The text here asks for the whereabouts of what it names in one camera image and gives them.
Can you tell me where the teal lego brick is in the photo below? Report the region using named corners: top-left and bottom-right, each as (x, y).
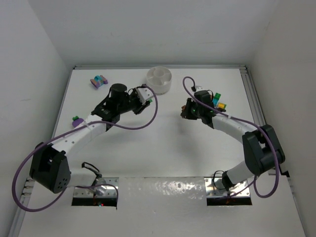
top-left (213, 98), bottom-right (219, 108)

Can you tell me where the yellow lego brick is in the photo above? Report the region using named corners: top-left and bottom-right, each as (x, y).
top-left (217, 102), bottom-right (227, 110)

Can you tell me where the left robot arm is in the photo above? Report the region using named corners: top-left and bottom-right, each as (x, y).
top-left (30, 83), bottom-right (154, 194)

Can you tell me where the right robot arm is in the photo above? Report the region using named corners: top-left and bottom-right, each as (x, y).
top-left (181, 90), bottom-right (285, 191)

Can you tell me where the white divided round container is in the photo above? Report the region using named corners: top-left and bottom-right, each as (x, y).
top-left (146, 66), bottom-right (172, 95)

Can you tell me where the teal purple butterfly lego cluster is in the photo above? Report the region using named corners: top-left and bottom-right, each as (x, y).
top-left (90, 75), bottom-right (108, 89)

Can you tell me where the purple yellow green lego cluster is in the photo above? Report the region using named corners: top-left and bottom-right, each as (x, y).
top-left (72, 116), bottom-right (84, 128)

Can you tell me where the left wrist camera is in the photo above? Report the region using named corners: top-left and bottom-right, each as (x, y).
top-left (136, 87), bottom-right (154, 104)

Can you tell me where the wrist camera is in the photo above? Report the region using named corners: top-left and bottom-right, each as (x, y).
top-left (136, 87), bottom-right (154, 104)
top-left (191, 85), bottom-right (203, 93)

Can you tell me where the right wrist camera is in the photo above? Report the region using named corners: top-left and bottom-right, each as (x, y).
top-left (191, 85), bottom-right (203, 93)

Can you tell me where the aluminium frame rail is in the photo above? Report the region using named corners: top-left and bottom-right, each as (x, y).
top-left (8, 64), bottom-right (296, 237)

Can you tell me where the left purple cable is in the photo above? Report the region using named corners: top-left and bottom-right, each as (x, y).
top-left (12, 84), bottom-right (158, 212)

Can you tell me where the purple cable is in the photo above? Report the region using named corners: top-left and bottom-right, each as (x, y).
top-left (182, 76), bottom-right (281, 198)
top-left (12, 84), bottom-right (158, 212)

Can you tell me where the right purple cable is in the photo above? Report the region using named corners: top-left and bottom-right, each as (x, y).
top-left (182, 76), bottom-right (281, 198)

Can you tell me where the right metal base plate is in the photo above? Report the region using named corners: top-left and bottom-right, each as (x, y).
top-left (204, 176), bottom-right (251, 198)

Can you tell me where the metal base plate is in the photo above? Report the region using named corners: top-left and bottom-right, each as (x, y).
top-left (204, 176), bottom-right (251, 198)
top-left (73, 177), bottom-right (119, 198)

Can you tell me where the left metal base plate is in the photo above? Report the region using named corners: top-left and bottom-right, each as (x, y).
top-left (73, 177), bottom-right (119, 198)

